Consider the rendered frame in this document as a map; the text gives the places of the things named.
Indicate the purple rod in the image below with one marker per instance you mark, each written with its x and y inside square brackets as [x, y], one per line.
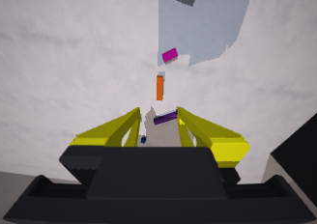
[165, 118]

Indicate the orange rod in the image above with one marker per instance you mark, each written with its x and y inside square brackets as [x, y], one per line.
[159, 86]

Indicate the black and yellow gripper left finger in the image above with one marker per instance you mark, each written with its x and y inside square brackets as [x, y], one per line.
[111, 133]

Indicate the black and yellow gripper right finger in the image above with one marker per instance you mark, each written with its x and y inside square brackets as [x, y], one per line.
[228, 147]

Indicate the magenta block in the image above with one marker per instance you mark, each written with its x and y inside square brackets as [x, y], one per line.
[170, 55]

